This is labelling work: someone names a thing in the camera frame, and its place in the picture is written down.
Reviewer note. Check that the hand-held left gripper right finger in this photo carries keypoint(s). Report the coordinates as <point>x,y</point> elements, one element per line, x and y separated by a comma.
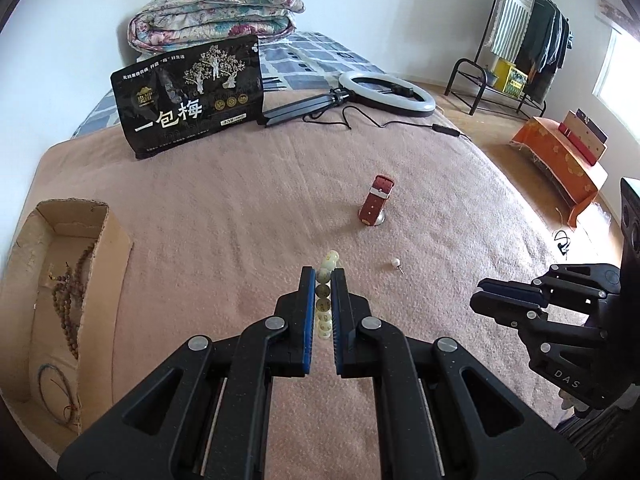
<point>337,320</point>

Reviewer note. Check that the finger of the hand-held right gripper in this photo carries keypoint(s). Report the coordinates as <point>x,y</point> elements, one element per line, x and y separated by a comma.
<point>510,292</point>
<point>495,307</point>

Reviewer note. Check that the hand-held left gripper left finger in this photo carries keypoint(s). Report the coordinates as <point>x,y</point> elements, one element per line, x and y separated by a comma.
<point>307,320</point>

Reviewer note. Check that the dark metal bangle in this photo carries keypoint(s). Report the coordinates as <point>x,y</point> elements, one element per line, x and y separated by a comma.
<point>40,385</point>

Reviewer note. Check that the cardboard box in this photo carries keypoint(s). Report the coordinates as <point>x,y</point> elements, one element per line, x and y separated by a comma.
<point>30,270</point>

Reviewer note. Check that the person's striped pants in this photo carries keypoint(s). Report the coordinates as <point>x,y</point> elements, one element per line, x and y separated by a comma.
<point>600,440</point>

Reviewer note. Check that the white pearl earring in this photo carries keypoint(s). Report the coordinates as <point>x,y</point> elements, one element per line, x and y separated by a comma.
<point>395,262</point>

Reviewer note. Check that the orange cloth covered table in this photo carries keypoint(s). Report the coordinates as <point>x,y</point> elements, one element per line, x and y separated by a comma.
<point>555,160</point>

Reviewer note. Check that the red flat box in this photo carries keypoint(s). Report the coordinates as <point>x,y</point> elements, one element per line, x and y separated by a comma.
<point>577,142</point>

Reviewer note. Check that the dark flat box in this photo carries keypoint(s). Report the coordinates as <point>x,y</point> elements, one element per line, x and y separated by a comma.
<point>592,132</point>

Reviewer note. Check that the folded black tripod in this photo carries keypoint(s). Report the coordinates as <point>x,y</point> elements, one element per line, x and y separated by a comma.
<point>295,110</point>

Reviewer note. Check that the yellow box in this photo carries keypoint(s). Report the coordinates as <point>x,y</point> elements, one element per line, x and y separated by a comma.
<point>510,77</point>

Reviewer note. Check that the black clothes rack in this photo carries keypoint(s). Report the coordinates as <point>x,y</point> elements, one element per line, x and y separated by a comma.
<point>462,67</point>

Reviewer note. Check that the black printed snack bag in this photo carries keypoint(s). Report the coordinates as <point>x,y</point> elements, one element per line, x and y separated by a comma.
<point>190,105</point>

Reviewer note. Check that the dark hanging clothes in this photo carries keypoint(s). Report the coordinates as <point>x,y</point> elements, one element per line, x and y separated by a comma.
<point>547,45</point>

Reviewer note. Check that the blue checked bed sheet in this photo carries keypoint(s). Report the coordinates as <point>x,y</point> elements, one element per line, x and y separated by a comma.
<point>310,55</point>

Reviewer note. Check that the striped hanging cloth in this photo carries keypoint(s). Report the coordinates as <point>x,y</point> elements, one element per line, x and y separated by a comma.
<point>510,15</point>

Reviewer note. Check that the folded floral quilt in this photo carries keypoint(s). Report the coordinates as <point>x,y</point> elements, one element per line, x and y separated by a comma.
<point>210,10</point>

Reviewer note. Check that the wall picture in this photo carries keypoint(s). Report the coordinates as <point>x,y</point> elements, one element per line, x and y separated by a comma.
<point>612,10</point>

